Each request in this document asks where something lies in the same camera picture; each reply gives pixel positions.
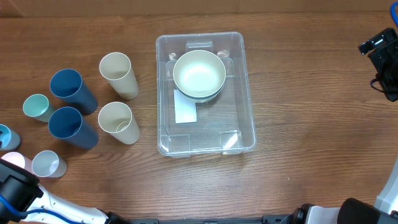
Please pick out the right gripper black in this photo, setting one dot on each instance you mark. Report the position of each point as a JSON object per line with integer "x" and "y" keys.
{"x": 388, "y": 43}

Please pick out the dark blue bowl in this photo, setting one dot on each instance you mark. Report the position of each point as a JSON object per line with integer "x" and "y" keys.
{"x": 200, "y": 93}

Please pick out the cream bowl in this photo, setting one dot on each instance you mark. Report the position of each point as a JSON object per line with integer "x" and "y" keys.
{"x": 199, "y": 67}

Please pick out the light blue small cup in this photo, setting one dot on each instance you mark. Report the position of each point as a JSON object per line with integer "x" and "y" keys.
{"x": 10, "y": 140}

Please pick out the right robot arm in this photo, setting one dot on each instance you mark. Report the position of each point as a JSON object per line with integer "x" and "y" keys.
{"x": 353, "y": 211}

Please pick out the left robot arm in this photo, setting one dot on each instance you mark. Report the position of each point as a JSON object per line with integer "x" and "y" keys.
{"x": 24, "y": 199}

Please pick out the clear plastic storage container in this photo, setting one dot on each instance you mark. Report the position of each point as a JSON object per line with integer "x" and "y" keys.
{"x": 226, "y": 123}

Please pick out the white label sticker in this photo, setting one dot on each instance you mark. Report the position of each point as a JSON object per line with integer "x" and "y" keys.
{"x": 185, "y": 109}

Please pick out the cream tall cup upper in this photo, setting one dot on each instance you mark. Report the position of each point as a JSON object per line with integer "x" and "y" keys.
{"x": 117, "y": 69}

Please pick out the cream tall cup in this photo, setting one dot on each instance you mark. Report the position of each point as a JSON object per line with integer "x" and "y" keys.
{"x": 117, "y": 119}
{"x": 117, "y": 69}

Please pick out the cream tall cup lower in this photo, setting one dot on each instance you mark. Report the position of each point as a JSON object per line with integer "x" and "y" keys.
{"x": 117, "y": 119}

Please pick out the dark blue tall cup upper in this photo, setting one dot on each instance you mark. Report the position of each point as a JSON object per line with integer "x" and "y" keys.
{"x": 69, "y": 86}

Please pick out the dark blue tall cup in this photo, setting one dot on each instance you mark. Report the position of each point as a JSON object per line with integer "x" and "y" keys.
{"x": 69, "y": 86}
{"x": 68, "y": 124}

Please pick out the dark blue tall cup lower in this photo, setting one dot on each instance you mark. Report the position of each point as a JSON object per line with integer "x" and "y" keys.
{"x": 68, "y": 124}

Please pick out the mint green small cup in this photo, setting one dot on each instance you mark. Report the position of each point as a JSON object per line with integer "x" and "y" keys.
{"x": 37, "y": 106}

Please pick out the grey small cup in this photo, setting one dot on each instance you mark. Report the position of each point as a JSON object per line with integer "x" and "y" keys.
{"x": 48, "y": 164}

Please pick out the pink small cup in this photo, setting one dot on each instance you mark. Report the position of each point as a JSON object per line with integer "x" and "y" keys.
{"x": 18, "y": 159}

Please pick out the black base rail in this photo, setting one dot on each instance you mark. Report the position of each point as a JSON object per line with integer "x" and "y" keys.
{"x": 266, "y": 219}

